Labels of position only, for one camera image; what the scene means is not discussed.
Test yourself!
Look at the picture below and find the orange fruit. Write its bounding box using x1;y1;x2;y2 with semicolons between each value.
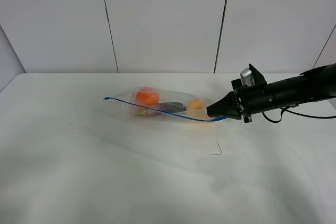
135;87;160;106

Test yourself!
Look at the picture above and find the yellow pear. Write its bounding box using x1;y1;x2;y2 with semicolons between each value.
186;99;204;111

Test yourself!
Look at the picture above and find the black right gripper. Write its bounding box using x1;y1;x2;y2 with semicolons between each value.
206;64;268;123

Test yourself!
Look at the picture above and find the clear plastic zipper bag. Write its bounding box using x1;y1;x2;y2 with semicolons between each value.
103;87;226;122

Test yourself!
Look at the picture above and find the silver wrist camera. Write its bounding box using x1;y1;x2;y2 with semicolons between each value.
240;68;255;87

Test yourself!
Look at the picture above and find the purple eggplant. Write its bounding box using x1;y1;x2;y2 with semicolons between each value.
134;102;186;116

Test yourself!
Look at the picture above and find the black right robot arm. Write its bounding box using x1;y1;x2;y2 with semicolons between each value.
206;64;335;123

